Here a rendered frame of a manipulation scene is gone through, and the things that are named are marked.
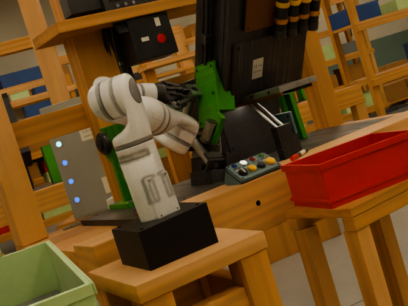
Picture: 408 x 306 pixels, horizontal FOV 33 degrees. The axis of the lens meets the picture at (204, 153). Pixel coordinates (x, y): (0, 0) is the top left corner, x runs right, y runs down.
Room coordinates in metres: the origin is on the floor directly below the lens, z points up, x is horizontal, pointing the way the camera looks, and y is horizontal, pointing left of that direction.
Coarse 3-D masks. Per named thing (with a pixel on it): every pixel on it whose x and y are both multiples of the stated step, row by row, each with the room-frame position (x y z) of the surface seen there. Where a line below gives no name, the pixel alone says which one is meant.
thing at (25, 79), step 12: (24, 72) 8.87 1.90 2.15; (36, 72) 8.93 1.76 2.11; (0, 84) 8.85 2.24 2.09; (12, 84) 8.80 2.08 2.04; (24, 84) 8.78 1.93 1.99; (36, 84) 8.83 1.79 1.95; (24, 108) 8.85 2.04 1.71; (36, 108) 8.89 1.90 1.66; (36, 144) 8.87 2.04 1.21; (36, 156) 8.73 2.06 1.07; (48, 180) 8.91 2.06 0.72; (48, 216) 8.79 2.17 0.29; (60, 216) 8.78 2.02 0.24; (0, 228) 8.58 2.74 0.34; (0, 240) 8.47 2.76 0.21
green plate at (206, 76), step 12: (204, 72) 2.25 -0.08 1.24; (216, 72) 2.20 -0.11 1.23; (204, 84) 2.25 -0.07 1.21; (216, 84) 2.19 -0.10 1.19; (204, 96) 2.24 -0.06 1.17; (216, 96) 2.19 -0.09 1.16; (228, 96) 2.23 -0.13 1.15; (204, 108) 2.24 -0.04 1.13; (216, 108) 2.18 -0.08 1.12; (228, 108) 2.22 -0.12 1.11; (204, 120) 2.24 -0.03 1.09
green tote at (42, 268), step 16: (48, 240) 1.56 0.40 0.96; (16, 256) 1.53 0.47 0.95; (32, 256) 1.54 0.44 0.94; (48, 256) 1.55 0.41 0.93; (64, 256) 1.27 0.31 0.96; (0, 272) 1.51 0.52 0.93; (16, 272) 1.52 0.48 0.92; (32, 272) 1.53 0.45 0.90; (48, 272) 1.54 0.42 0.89; (64, 272) 1.28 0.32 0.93; (80, 272) 1.08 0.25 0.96; (0, 288) 1.51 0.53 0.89; (16, 288) 1.52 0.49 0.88; (32, 288) 1.53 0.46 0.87; (48, 288) 1.54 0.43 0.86; (64, 288) 1.42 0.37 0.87; (80, 288) 0.97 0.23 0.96; (0, 304) 1.51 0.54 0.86; (16, 304) 1.52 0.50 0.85; (32, 304) 0.96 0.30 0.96; (48, 304) 0.96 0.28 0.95; (64, 304) 0.96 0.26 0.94; (80, 304) 0.97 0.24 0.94; (96, 304) 0.98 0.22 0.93
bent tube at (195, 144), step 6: (186, 84) 2.26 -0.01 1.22; (192, 84) 2.28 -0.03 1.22; (192, 90) 2.24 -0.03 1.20; (198, 90) 2.26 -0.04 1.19; (192, 102) 2.27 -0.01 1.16; (186, 108) 2.28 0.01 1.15; (192, 144) 2.24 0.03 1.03; (198, 144) 2.22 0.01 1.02; (198, 150) 2.21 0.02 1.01; (204, 150) 2.20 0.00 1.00; (204, 156) 2.18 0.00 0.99
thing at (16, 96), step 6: (132, 66) 11.88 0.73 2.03; (138, 66) 11.87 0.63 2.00; (66, 78) 11.42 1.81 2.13; (72, 84) 11.45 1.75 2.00; (24, 90) 11.20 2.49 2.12; (30, 90) 11.63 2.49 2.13; (36, 90) 11.28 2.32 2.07; (42, 90) 11.31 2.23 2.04; (12, 96) 11.14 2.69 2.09; (18, 96) 11.17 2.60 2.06; (24, 96) 11.20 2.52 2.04; (30, 96) 11.20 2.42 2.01; (72, 96) 11.42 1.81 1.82; (18, 120) 11.14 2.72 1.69; (36, 162) 11.19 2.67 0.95; (42, 162) 11.21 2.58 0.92; (30, 168) 11.15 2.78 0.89; (36, 168) 11.18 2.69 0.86; (42, 168) 11.38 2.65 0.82; (36, 174) 11.17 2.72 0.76; (36, 180) 11.04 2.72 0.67; (42, 180) 11.07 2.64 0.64
